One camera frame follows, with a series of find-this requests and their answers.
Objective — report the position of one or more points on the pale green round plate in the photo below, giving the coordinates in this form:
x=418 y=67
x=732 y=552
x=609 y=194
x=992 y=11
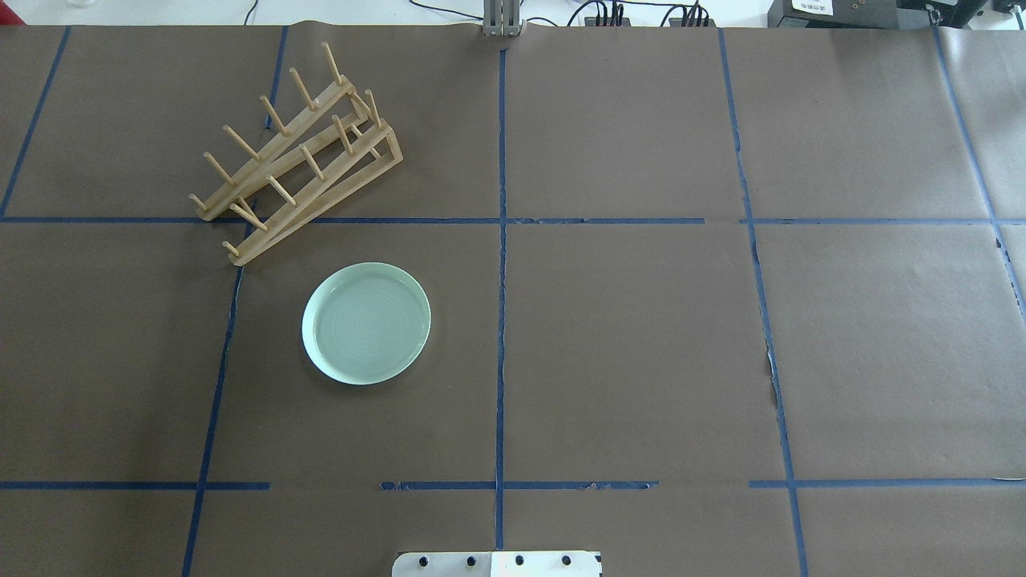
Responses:
x=366 y=323

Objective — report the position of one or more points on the wooden plate rack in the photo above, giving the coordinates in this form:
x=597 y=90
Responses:
x=335 y=146

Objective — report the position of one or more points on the black power strip left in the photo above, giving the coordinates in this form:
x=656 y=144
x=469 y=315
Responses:
x=607 y=14

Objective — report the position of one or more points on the black power strip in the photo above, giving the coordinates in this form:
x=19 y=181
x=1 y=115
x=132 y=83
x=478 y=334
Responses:
x=688 y=16
x=607 y=14

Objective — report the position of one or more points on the black power strip right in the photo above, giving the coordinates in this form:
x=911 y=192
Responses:
x=688 y=16

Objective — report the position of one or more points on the black box with label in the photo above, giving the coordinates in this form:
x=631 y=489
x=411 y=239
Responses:
x=876 y=15

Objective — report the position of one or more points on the grey aluminium frame post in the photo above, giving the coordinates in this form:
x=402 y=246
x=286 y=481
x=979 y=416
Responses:
x=502 y=18

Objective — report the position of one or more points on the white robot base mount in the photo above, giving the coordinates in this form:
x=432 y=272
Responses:
x=499 y=563

